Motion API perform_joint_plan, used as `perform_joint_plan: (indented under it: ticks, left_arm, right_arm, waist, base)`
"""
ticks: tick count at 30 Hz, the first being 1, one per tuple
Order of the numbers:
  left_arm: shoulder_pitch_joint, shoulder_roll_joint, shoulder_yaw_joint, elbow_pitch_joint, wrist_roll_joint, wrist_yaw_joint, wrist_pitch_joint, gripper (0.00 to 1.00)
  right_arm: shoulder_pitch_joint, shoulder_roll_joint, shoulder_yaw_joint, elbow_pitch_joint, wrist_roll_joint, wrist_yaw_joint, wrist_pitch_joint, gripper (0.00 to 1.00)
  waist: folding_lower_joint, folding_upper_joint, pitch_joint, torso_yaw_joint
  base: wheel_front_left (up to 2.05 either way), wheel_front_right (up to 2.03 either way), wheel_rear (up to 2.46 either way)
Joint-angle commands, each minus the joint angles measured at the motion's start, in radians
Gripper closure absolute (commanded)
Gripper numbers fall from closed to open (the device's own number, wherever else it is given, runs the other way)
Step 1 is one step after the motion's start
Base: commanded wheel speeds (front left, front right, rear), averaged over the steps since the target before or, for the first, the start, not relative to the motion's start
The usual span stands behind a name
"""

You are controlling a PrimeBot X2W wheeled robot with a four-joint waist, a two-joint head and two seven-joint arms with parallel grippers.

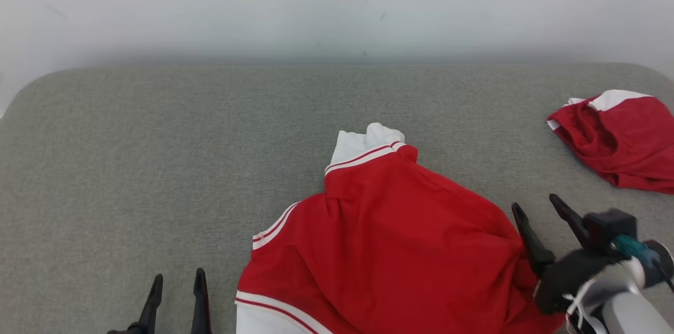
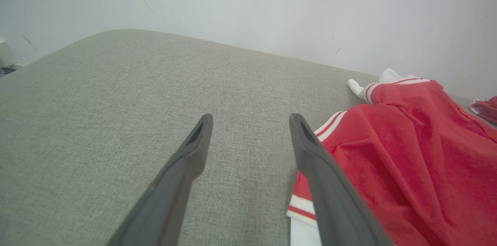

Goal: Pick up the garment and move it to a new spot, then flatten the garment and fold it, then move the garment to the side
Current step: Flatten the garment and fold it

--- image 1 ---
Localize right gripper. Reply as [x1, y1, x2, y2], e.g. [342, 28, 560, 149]
[512, 194, 626, 316]

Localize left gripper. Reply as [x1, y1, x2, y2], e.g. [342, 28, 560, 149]
[108, 268, 212, 334]

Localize red shorts with white stripe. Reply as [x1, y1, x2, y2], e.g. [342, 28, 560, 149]
[546, 90, 674, 195]

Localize red shirt with white sleeves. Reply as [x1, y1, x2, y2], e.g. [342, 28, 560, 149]
[234, 122, 567, 334]

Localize black cable with teal plug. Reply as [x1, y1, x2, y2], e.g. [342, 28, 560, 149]
[612, 234, 674, 292]

